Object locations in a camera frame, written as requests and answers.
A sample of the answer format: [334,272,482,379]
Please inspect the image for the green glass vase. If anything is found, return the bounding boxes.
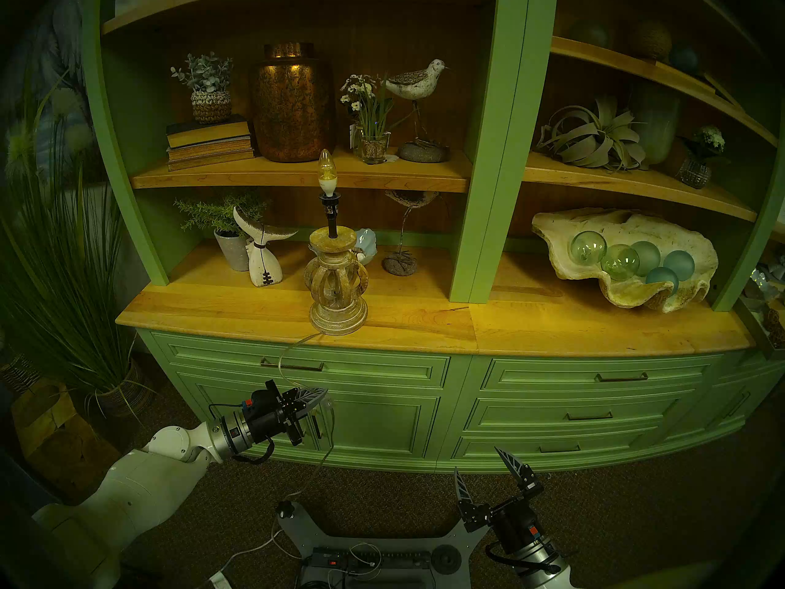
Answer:
[632,82,681,165]

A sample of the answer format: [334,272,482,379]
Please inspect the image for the brown woven ball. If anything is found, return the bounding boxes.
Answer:
[632,20,673,61]

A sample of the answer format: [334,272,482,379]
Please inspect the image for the black left wrist camera cable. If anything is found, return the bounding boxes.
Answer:
[209,402,275,466]

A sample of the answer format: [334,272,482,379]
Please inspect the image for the blue white feather painting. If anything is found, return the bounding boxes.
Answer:
[0,0,93,183]

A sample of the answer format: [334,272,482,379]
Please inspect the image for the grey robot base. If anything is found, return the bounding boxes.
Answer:
[276,501,491,589]

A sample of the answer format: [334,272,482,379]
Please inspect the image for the candle shaped light bulb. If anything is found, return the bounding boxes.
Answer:
[317,149,339,197]

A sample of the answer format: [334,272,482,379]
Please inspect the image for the long bronze drawer handle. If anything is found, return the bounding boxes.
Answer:
[259,357,324,372]

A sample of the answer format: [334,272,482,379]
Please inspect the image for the flowers in glass vase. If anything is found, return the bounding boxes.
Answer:
[340,74,393,165]

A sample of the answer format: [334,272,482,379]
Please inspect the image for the dark teal ball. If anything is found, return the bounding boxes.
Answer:
[667,42,701,76]

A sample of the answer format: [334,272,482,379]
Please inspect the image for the white whale tail figurine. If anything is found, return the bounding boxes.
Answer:
[233,206,299,288]

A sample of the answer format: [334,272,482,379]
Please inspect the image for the dark tray of glass trinkets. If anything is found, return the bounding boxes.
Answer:
[733,256,785,360]

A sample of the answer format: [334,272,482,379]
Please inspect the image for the black power strip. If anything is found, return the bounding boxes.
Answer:
[310,548,433,573]

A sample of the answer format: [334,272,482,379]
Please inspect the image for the dark green ball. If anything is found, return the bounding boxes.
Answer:
[564,20,611,48]

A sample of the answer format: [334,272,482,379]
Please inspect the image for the clear green glass ball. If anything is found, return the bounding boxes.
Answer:
[569,231,607,265]
[601,244,640,280]

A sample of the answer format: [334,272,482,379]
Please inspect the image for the copper metal vase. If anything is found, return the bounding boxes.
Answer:
[250,42,335,163]

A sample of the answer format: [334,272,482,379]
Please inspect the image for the green wooden shelf cabinet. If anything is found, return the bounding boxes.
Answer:
[83,0,785,475]

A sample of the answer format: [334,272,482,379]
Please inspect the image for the tall grass plant in basket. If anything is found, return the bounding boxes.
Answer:
[0,72,157,420]

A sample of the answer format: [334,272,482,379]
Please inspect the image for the succulent in woven pot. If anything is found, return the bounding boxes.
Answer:
[170,52,234,125]

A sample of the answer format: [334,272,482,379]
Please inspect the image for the pale air plant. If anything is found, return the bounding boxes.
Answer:
[537,96,648,171]

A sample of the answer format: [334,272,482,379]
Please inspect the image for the striped woven basket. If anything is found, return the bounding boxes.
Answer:
[0,348,40,395]

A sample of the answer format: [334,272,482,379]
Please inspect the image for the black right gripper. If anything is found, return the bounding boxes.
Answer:
[454,447,546,555]

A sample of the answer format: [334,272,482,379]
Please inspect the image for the wooden log block stool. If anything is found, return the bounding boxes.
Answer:
[11,378,120,490]

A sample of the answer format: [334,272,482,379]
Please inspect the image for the small plant in glass vase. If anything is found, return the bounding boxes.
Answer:
[676,126,726,190]

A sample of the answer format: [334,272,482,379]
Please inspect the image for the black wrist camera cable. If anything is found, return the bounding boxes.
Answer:
[486,542,578,577]
[209,402,275,466]

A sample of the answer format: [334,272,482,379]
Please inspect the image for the thick old hardcover book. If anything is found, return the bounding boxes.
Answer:
[166,117,252,148]

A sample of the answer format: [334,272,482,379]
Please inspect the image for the frosted teal glass ball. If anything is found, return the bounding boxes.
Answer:
[630,241,662,275]
[645,266,680,294]
[662,250,696,282]

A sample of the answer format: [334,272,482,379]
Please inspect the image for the fern in grey pot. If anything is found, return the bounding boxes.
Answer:
[174,192,270,272]

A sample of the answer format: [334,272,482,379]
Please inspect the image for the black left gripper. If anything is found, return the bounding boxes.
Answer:
[242,379,329,448]

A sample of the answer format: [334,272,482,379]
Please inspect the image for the carved wooden table lamp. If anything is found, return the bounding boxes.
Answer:
[304,192,370,337]

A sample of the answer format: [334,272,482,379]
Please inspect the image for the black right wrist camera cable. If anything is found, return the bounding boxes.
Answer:
[486,542,578,577]

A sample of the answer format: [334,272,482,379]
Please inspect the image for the white shorebird figurine on stone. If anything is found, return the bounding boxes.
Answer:
[383,59,451,163]

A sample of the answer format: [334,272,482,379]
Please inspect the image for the clear lamp cable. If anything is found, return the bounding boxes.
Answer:
[205,331,338,589]

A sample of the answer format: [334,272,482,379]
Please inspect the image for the brown shorebird figurine on stone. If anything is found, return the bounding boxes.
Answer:
[381,190,441,277]

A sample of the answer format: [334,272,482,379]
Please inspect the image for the giant clam shell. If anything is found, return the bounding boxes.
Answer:
[532,207,719,314]

